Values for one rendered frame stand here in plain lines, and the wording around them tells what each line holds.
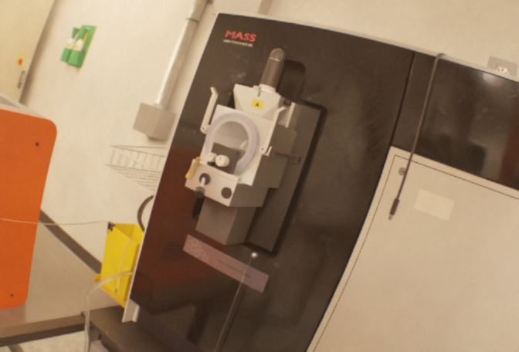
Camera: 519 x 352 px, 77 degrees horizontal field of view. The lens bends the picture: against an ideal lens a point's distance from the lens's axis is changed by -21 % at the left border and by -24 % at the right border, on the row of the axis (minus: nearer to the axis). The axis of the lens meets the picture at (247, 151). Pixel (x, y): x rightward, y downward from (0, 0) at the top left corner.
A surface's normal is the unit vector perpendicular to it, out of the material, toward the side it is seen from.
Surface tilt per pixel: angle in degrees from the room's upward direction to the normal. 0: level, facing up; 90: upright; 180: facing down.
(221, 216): 90
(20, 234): 90
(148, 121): 90
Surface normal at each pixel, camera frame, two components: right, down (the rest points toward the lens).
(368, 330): -0.49, -0.12
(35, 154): 0.81, 0.29
